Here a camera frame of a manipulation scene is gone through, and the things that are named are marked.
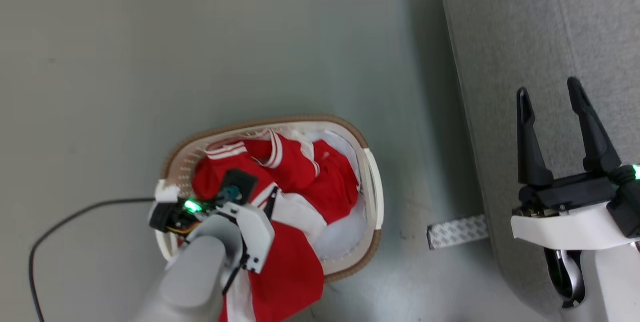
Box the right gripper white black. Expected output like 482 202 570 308
510 77 640 251

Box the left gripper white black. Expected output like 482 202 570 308
149 186 279 273

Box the red white striped garment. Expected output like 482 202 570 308
177 131 362 322

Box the white laundry basket brown rim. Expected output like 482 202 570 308
154 114 385 283

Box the white cloth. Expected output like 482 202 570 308
298 131 369 262

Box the grey fabric sofa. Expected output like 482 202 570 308
441 0 640 322

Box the grey patterned tape strip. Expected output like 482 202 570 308
426 214 491 251

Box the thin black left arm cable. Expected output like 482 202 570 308
221 254 251 296

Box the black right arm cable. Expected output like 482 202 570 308
544 248 587 309

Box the black floor cable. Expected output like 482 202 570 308
28 197 158 322

